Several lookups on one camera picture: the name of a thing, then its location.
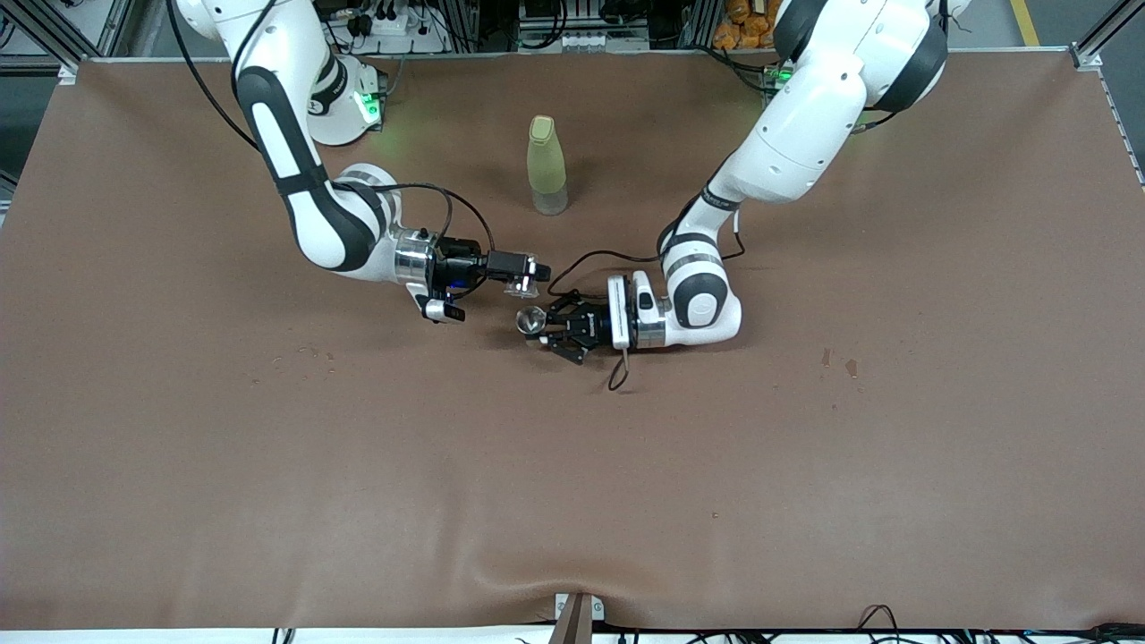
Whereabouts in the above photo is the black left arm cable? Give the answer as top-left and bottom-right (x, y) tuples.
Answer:
(547, 210), (748, 393)

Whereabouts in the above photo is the grey electronics box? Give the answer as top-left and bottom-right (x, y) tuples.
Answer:
(517, 0), (652, 53)

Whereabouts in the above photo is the white power strip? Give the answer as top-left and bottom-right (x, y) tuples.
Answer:
(344, 0), (448, 55)

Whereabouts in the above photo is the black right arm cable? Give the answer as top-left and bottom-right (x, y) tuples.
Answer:
(165, 0), (495, 301)

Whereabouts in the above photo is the aluminium frame strut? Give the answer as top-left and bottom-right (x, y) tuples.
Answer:
(684, 0), (724, 50)
(443, 0), (491, 53)

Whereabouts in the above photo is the aluminium corner frame post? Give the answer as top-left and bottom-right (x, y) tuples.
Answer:
(0, 0), (135, 86)
(1069, 0), (1145, 71)

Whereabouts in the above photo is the orange snack bag pile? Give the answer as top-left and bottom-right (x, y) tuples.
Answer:
(713, 0), (784, 50)

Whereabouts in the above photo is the yellow-green water bottle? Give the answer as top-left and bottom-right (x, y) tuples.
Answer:
(526, 114), (570, 216)

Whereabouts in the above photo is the black arm base cable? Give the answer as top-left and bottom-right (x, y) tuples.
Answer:
(693, 43), (775, 95)

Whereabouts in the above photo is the silver mount bracket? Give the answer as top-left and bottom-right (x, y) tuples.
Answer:
(555, 592), (606, 623)

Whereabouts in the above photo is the brown table cloth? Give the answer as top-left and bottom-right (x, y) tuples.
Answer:
(0, 49), (1145, 631)

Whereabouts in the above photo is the brown mount bar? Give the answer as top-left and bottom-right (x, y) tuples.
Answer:
(548, 595), (593, 644)

